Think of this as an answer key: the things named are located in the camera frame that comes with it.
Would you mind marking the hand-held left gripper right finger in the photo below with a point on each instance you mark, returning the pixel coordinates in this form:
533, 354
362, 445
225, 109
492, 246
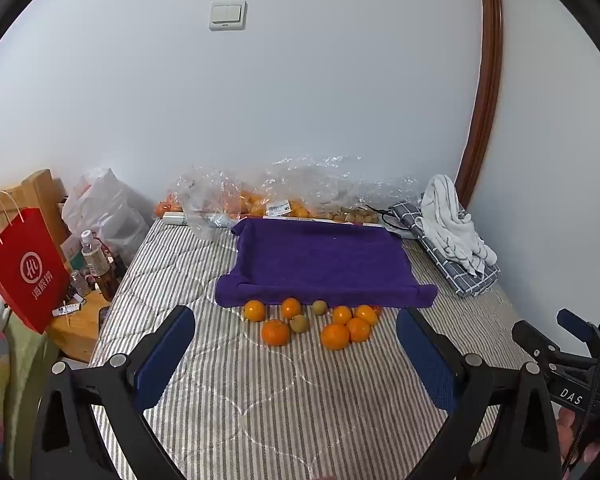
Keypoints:
425, 360

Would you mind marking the green-brown round fruit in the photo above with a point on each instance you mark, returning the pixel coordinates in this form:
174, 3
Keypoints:
298, 323
319, 307

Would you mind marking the large orange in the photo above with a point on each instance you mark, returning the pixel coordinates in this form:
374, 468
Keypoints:
275, 333
359, 330
335, 336

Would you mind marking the grey checkered cloth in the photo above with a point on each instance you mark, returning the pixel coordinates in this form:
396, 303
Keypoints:
460, 275

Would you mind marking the white cylinder tube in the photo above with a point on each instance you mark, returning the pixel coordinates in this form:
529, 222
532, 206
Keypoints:
175, 218

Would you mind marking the purple towel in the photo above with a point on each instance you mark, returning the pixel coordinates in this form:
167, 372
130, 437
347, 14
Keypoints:
320, 265

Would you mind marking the white light switch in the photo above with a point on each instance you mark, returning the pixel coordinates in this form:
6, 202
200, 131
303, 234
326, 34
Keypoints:
227, 16

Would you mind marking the clear plastic bag with label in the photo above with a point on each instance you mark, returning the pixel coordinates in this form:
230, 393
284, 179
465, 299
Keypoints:
325, 185

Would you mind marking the white striped towel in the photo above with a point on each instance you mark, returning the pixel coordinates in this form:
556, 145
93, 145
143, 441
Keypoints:
455, 225

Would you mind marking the pile of bagged oranges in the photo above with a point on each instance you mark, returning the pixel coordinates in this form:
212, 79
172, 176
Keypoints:
260, 205

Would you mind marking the orange-red persimmon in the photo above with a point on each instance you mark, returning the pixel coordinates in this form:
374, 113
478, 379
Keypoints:
162, 209

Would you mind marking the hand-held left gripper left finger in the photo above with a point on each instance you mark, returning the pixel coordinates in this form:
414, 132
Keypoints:
162, 360

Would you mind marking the crumpled clear plastic bag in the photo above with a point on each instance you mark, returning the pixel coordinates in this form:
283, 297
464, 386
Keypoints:
205, 195

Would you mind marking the brown wooden door frame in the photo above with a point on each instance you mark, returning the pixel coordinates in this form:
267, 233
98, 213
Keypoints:
487, 85

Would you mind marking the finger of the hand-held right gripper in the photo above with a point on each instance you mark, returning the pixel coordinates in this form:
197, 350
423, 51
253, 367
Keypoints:
532, 337
572, 321

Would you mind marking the clear plastic bottle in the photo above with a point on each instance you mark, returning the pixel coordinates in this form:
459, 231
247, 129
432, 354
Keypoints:
92, 255

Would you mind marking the red paper bag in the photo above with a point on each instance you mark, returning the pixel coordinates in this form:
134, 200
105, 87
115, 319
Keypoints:
25, 270

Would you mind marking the small orange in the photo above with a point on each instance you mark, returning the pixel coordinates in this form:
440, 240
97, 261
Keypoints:
342, 314
254, 310
366, 313
290, 308

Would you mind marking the pile of longans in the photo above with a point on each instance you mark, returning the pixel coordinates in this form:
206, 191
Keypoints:
355, 216

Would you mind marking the white plastic bag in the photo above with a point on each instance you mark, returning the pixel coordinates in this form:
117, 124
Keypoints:
110, 210

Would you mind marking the wooden nightstand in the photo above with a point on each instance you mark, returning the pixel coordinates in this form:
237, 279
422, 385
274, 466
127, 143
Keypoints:
77, 325

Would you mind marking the person's right hand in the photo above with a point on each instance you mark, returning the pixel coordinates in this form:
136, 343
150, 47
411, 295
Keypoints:
569, 422

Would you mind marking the brown glass bottle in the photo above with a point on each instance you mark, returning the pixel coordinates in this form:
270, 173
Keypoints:
107, 285

